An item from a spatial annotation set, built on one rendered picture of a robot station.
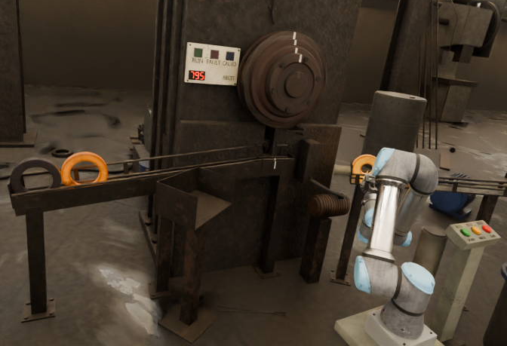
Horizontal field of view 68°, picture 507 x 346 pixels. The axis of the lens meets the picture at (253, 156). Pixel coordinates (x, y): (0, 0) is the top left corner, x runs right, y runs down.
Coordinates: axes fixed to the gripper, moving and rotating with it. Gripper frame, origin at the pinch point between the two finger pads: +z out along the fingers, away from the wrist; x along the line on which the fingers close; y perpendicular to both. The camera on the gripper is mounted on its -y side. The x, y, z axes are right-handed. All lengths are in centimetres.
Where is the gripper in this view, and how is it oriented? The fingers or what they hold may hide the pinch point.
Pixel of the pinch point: (368, 176)
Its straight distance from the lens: 197.9
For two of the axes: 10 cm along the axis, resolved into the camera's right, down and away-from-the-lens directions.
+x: -9.8, -1.7, 1.1
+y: 0.8, -8.1, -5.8
